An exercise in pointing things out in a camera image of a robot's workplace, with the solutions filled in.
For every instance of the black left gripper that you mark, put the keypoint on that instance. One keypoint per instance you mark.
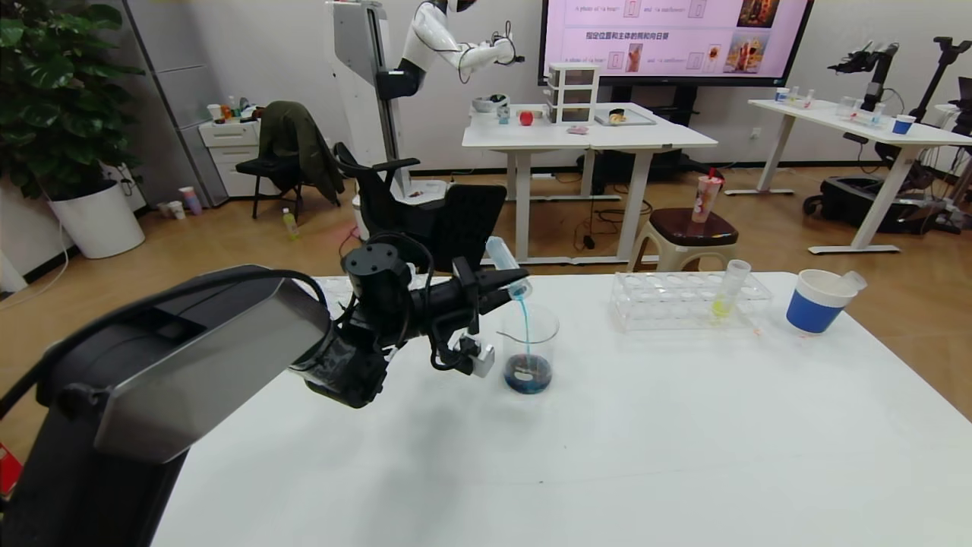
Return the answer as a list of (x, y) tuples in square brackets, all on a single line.
[(465, 282)]

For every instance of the blue pigment test tube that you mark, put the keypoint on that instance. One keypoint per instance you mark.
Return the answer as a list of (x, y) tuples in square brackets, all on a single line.
[(503, 253)]

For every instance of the red pigment test tube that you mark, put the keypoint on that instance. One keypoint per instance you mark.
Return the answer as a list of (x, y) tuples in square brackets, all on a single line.
[(852, 281)]

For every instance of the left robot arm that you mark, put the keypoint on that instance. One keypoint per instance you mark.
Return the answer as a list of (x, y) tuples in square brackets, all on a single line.
[(190, 357)]

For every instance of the clear glass beaker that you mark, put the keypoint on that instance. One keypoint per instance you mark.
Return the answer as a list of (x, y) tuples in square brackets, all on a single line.
[(531, 376)]

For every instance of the yellow pigment test tube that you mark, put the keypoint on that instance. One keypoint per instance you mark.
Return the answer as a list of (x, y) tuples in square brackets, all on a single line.
[(723, 306)]

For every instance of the black office chair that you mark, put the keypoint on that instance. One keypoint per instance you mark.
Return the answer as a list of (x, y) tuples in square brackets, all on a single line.
[(463, 220)]

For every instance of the white double desk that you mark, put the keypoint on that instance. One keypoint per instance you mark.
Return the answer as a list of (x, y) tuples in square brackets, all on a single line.
[(531, 137)]

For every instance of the grey bowl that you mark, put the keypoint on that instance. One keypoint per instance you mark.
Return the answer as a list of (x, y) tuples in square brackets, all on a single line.
[(486, 106)]

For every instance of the brown beige plastic stool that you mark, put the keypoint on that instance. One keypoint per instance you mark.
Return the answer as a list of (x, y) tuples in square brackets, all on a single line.
[(687, 228)]

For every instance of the small white drawer organizer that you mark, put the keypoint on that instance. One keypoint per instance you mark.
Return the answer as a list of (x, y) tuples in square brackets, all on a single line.
[(572, 97)]

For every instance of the green drink bottle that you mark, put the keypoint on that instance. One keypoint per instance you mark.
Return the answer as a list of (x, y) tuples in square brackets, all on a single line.
[(290, 226)]

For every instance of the grey tray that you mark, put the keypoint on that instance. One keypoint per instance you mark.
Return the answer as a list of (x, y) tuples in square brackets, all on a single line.
[(626, 120)]

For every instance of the drink cup with red straw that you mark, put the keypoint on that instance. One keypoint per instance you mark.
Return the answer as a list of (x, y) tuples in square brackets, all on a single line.
[(704, 200)]

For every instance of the dark green jacket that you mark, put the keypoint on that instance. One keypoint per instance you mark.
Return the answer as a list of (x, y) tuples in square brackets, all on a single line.
[(292, 137)]

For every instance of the black metal chair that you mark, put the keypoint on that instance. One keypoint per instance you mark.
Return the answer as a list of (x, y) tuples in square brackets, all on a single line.
[(266, 169)]

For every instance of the white humanoid robot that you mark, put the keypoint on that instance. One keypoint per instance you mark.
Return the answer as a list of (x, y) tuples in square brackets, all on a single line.
[(429, 38)]

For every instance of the large display screen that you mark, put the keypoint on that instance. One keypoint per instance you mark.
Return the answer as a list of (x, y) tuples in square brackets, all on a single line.
[(668, 61)]

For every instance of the white drawer cabinet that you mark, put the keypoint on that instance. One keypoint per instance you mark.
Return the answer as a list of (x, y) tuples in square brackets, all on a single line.
[(228, 144)]

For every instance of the pink purple cup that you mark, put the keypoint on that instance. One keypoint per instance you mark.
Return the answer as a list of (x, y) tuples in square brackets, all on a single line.
[(190, 202)]

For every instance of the blue white paper cup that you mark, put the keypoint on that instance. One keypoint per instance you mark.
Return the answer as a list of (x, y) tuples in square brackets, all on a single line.
[(812, 308)]

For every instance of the small white cup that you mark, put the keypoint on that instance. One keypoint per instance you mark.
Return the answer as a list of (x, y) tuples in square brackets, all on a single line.
[(176, 211)]

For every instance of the tall grey cabinet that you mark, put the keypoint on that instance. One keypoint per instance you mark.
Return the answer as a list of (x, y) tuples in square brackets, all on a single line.
[(182, 91)]

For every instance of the white single desk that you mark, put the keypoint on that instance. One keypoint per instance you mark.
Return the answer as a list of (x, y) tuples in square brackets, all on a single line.
[(835, 120)]

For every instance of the white plant pot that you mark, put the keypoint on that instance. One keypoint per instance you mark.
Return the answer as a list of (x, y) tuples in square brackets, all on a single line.
[(97, 222)]

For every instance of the small blue paper cup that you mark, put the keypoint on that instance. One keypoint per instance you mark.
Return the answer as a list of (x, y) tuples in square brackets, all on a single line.
[(903, 128)]

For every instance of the green potted plant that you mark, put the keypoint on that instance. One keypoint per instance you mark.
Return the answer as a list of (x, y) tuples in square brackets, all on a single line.
[(53, 99)]

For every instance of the black tripod stand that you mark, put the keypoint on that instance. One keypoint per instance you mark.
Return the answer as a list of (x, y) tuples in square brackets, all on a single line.
[(942, 67)]

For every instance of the red box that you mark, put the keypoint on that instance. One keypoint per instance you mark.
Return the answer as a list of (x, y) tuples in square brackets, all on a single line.
[(6, 471)]

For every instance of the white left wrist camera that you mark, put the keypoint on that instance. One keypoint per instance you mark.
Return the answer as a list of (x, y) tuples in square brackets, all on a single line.
[(478, 361)]

